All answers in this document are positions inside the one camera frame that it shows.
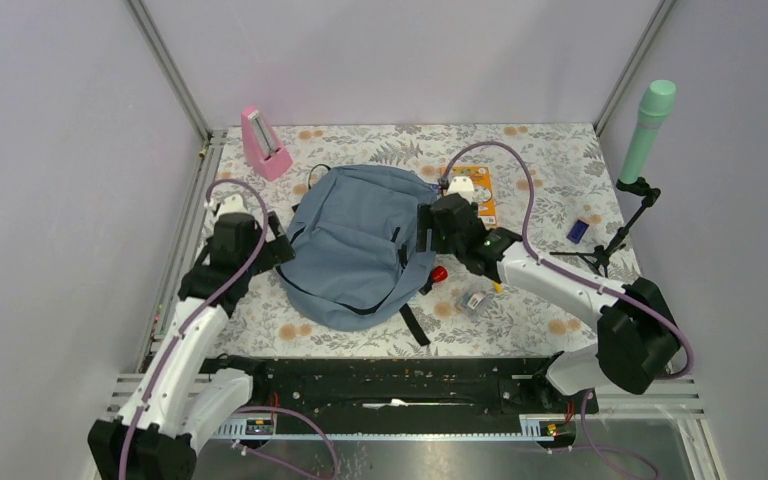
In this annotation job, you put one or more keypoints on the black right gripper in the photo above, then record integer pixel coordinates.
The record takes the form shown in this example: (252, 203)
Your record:
(426, 220)

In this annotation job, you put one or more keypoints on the mint green microphone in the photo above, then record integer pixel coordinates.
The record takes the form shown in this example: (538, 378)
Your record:
(654, 108)

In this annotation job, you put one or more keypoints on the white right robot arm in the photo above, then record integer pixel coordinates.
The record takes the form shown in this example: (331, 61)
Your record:
(636, 335)

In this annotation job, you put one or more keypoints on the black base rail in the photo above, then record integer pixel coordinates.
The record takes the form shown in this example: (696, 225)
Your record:
(393, 396)

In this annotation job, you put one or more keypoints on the orange book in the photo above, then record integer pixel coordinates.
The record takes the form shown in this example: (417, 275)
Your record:
(474, 183)

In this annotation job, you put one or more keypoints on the blue student backpack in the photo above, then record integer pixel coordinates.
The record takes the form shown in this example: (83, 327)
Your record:
(354, 236)

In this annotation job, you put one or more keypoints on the red knob toy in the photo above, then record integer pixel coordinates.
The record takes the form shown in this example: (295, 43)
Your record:
(437, 275)

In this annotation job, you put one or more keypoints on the pink metronome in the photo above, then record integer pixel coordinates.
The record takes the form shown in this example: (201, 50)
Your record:
(264, 152)

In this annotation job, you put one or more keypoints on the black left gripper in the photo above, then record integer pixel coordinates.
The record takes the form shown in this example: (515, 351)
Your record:
(276, 250)

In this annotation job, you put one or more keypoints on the purple toy brick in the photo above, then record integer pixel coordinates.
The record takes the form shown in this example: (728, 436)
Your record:
(578, 231)

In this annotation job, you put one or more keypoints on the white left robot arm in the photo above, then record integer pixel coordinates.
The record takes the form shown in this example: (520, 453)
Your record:
(160, 430)

